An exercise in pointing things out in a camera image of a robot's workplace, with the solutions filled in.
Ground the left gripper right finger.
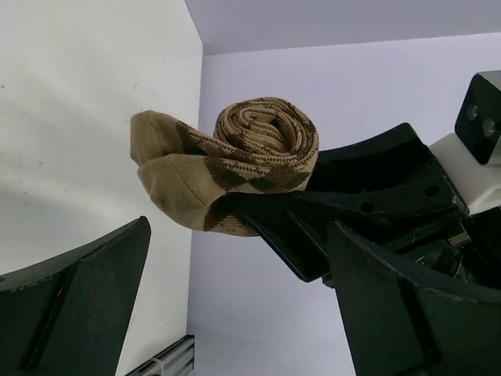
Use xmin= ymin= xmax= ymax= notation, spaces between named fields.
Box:
xmin=326 ymin=222 xmax=500 ymax=375

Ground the beige argyle sock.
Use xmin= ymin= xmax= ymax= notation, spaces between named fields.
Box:
xmin=130 ymin=97 xmax=319 ymax=237

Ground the aluminium rail frame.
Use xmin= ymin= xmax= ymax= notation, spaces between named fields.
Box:
xmin=127 ymin=334 xmax=195 ymax=376

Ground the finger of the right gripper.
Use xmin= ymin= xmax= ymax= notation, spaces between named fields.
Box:
xmin=222 ymin=191 xmax=466 ymax=282
xmin=307 ymin=123 xmax=435 ymax=192

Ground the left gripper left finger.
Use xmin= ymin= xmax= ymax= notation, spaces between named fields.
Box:
xmin=1 ymin=216 xmax=151 ymax=375

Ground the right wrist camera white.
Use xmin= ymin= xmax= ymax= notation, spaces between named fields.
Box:
xmin=430 ymin=70 xmax=500 ymax=215

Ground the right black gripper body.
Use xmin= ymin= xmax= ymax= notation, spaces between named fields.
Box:
xmin=385 ymin=164 xmax=501 ymax=289

